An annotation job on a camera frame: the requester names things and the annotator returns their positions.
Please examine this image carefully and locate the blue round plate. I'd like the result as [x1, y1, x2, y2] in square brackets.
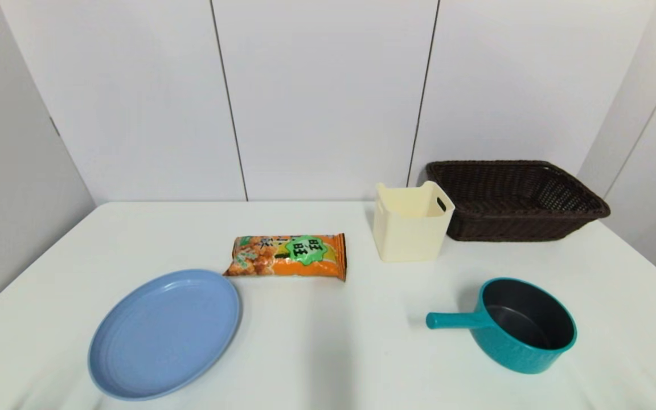
[88, 269, 242, 400]

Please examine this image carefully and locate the teal saucepan with handle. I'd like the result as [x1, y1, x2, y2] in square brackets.
[426, 278, 577, 375]

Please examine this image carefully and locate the cream plastic storage bin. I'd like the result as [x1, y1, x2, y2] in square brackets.
[373, 181, 455, 263]

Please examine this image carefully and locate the orange cookie snack bag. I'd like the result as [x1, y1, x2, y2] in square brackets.
[224, 233, 347, 282]

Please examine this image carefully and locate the dark brown wicker basket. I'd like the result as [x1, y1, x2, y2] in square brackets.
[425, 160, 611, 242]

